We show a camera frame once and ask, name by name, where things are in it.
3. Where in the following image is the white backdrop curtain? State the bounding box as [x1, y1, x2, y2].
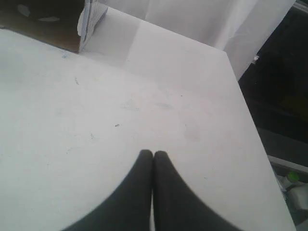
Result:
[104, 0, 294, 79]

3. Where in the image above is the green capped white bottle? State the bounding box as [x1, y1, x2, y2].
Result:
[283, 171, 299, 189]

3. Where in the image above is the open cardboard milk box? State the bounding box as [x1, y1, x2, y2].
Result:
[0, 0, 108, 53]

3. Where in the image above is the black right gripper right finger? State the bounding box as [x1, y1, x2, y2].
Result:
[153, 151, 237, 231]

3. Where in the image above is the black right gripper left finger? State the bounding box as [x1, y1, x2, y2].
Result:
[65, 150, 153, 231]

